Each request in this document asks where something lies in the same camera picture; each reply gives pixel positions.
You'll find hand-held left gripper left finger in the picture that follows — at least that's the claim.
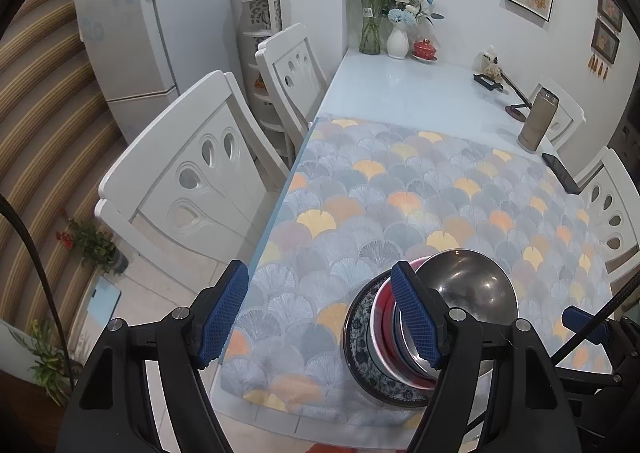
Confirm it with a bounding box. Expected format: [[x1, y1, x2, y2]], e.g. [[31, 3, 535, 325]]
[[55, 260, 251, 453]]

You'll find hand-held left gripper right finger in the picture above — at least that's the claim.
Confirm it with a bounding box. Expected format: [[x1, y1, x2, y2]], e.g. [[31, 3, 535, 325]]
[[390, 259, 586, 453]]

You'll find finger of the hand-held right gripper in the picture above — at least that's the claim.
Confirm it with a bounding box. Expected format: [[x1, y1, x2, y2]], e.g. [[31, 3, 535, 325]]
[[561, 307, 640, 374]]

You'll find red steel bowl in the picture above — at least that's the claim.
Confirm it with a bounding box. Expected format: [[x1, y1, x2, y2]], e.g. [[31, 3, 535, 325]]
[[367, 257, 441, 390]]

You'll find stainless steel bowl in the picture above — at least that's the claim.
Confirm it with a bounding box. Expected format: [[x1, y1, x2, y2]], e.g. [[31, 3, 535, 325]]
[[392, 249, 517, 375]]

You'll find blue floral ceramic plate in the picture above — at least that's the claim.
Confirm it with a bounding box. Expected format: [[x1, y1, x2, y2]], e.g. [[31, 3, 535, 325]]
[[342, 273, 451, 408]]

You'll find white dining chair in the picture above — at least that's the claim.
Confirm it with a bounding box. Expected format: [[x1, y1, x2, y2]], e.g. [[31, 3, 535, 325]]
[[530, 76, 586, 151], [95, 69, 291, 294], [575, 147, 640, 284], [255, 23, 331, 169]]

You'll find light blue bathroom scale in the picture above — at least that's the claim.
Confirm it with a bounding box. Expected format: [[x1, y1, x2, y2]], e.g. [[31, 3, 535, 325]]
[[70, 275, 122, 359]]

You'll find fan-patterned table mat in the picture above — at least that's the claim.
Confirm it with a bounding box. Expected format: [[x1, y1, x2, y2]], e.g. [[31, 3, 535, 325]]
[[210, 116, 616, 426]]

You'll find black smartphone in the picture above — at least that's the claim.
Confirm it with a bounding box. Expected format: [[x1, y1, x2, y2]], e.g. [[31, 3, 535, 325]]
[[541, 152, 581, 195]]

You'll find potted plant with red flowers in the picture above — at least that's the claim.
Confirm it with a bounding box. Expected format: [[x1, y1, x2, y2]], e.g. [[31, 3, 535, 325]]
[[55, 210, 130, 276]]

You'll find green potted plant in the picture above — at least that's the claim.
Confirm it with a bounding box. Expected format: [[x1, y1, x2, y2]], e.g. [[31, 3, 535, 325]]
[[25, 318, 83, 406]]

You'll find beige tumbler bottle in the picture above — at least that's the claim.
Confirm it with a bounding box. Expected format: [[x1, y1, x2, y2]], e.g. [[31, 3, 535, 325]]
[[516, 87, 558, 154]]

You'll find black desk lamp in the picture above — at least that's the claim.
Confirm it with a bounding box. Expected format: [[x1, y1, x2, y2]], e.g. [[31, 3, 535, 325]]
[[497, 68, 532, 123]]

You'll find black small tray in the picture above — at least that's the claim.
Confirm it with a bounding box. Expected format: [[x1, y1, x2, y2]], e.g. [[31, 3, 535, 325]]
[[472, 73, 508, 94]]

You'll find small white figurine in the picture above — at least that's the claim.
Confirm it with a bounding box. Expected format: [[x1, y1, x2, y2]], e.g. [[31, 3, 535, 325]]
[[481, 46, 503, 81]]

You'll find red lidded teacup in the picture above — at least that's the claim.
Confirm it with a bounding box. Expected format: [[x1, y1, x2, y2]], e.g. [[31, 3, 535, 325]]
[[411, 38, 441, 63]]

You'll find white vase with blue flowers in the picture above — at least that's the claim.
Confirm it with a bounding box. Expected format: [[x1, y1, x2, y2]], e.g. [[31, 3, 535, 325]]
[[386, 0, 444, 59]]

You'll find white carved corner shelf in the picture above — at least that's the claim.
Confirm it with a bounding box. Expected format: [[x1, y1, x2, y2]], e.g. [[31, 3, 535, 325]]
[[240, 0, 296, 164]]

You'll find white refrigerator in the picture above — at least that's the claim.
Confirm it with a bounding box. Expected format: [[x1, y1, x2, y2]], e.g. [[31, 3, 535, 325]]
[[70, 0, 246, 144]]

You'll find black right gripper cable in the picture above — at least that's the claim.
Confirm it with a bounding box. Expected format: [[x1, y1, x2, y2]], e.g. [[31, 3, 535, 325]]
[[550, 273, 640, 369]]

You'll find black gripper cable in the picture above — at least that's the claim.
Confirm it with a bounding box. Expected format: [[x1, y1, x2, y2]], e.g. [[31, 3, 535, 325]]
[[0, 193, 81, 434], [550, 273, 640, 369]]

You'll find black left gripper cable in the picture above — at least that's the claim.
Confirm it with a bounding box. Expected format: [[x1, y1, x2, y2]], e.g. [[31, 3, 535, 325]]
[[0, 193, 81, 434]]

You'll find small framed wall picture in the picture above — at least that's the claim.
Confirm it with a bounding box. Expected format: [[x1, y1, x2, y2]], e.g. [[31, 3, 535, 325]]
[[591, 18, 620, 65], [597, 0, 623, 31]]

